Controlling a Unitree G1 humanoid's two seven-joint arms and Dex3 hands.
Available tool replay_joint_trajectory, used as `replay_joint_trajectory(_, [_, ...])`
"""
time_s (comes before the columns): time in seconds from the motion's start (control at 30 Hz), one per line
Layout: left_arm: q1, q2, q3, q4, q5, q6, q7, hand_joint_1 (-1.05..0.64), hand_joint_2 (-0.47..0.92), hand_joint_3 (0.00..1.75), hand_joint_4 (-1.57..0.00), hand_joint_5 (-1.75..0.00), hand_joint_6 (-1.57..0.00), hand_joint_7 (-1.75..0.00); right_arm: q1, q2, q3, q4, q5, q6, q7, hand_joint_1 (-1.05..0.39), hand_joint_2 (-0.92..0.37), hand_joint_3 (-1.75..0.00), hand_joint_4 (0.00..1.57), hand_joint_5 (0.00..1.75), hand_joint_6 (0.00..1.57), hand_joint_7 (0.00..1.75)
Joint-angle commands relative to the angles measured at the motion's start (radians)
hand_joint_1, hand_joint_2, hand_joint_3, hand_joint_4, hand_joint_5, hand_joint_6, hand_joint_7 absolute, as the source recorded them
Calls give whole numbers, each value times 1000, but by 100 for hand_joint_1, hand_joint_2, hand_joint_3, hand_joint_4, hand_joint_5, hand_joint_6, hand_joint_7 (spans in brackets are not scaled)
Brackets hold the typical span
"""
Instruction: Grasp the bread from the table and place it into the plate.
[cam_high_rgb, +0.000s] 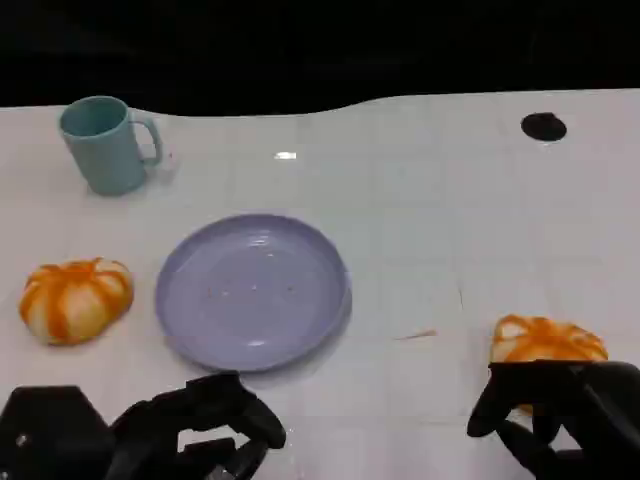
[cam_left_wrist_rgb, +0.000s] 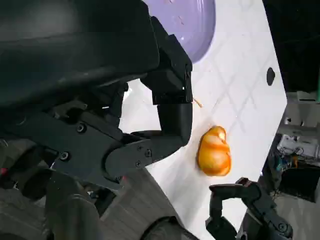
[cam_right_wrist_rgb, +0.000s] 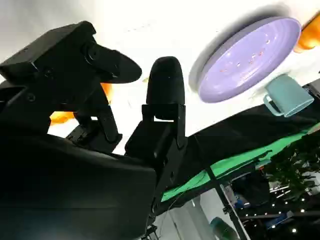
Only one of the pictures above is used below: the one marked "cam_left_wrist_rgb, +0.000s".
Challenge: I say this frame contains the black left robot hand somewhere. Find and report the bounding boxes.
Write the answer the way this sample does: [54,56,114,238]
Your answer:
[0,0,194,191]

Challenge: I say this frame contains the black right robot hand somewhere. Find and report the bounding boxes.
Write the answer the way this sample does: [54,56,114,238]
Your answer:
[205,176,294,240]

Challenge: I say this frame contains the oblong orange white bread roll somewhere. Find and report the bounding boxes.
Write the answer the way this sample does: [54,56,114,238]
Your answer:
[196,125,231,178]

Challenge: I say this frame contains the cluttered workshop desk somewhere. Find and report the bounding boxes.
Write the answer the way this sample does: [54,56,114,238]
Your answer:
[259,90,320,204]

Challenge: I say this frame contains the lilac plate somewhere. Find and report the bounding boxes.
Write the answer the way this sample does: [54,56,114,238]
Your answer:
[143,0,216,65]

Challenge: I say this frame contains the black round table grommet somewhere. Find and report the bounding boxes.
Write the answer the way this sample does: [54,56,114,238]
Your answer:
[266,66,276,87]

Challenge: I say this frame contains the black backdrop cloth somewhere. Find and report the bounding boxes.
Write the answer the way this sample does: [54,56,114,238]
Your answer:
[261,0,320,94]

